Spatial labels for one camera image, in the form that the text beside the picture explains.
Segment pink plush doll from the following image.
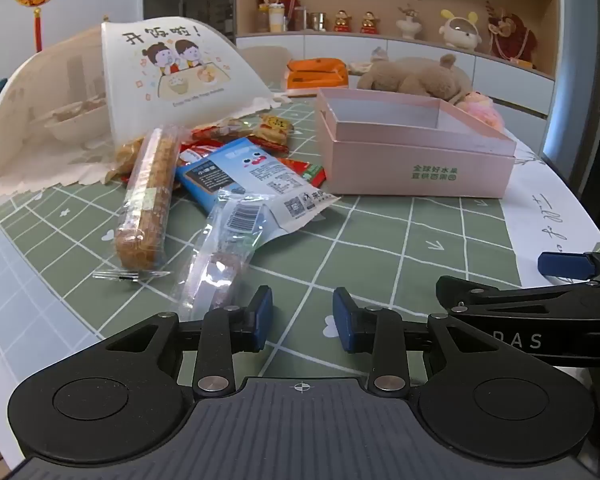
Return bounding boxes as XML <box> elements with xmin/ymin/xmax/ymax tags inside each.
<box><xmin>454</xmin><ymin>90</ymin><xmax>506</xmax><ymax>134</ymax></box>

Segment beige chair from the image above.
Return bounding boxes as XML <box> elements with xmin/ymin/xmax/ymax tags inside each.
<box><xmin>240</xmin><ymin>46</ymin><xmax>294</xmax><ymax>87</ymax></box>

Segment clear sausage snack packet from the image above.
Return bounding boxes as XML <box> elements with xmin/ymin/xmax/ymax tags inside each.
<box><xmin>170</xmin><ymin>187</ymin><xmax>277</xmax><ymax>322</ymax></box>

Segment pink cardboard box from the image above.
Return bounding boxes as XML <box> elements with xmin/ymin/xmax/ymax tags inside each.
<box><xmin>313</xmin><ymin>87</ymin><xmax>519</xmax><ymax>199</ymax></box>

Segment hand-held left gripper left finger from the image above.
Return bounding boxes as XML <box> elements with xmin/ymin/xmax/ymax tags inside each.
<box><xmin>100</xmin><ymin>286</ymin><xmax>275</xmax><ymax>398</ymax></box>

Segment long bread stick packet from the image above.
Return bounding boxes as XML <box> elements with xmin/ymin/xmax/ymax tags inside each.
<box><xmin>92</xmin><ymin>125</ymin><xmax>191</xmax><ymax>283</ymax></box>

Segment yellow snack packet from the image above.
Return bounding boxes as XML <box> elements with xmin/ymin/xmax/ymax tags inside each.
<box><xmin>254</xmin><ymin>114</ymin><xmax>296</xmax><ymax>144</ymax></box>

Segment red and green snack packet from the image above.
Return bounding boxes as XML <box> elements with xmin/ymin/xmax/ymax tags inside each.
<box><xmin>279</xmin><ymin>156</ymin><xmax>329</xmax><ymax>194</ymax></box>

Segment cartoon print mesh food cover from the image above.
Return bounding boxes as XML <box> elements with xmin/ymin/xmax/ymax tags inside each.
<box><xmin>0</xmin><ymin>21</ymin><xmax>295</xmax><ymax>203</ymax></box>

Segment white yellow-eared plush toy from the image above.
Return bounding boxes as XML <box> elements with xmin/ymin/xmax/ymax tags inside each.
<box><xmin>438</xmin><ymin>8</ymin><xmax>481</xmax><ymax>53</ymax></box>

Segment red-brown reindeer plush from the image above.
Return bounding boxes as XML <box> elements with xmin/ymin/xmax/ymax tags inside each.
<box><xmin>485</xmin><ymin>2</ymin><xmax>539</xmax><ymax>69</ymax></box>

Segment orange tissue pack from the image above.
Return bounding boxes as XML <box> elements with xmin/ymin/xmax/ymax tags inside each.
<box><xmin>283</xmin><ymin>57</ymin><xmax>350</xmax><ymax>97</ymax></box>

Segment clear golden pastry packet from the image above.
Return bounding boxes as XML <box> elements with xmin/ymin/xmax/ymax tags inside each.
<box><xmin>104</xmin><ymin>136</ymin><xmax>147</xmax><ymax>184</ymax></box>

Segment toy drink cup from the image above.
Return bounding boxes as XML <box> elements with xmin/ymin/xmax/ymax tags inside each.
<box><xmin>257</xmin><ymin>0</ymin><xmax>287</xmax><ymax>35</ymax></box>

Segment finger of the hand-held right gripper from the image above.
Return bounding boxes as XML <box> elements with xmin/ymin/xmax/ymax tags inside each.
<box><xmin>538</xmin><ymin>245</ymin><xmax>600</xmax><ymax>279</ymax></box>
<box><xmin>436</xmin><ymin>267</ymin><xmax>600</xmax><ymax>317</ymax></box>

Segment blue and white snack packet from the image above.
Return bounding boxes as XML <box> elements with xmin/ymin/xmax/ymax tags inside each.
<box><xmin>174</xmin><ymin>137</ymin><xmax>342</xmax><ymax>250</ymax></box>

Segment brown plush bear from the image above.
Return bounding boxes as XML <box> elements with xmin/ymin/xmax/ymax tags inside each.
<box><xmin>356</xmin><ymin>53</ymin><xmax>474</xmax><ymax>106</ymax></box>

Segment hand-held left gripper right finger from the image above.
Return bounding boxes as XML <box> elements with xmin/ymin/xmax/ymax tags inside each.
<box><xmin>332</xmin><ymin>287</ymin><xmax>504</xmax><ymax>398</ymax></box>

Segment white deer figurine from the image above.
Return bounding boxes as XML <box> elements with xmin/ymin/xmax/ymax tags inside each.
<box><xmin>397</xmin><ymin>3</ymin><xmax>424</xmax><ymax>40</ymax></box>

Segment green checked tablecloth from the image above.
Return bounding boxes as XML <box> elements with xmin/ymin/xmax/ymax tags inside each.
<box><xmin>0</xmin><ymin>90</ymin><xmax>600</xmax><ymax>466</ymax></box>

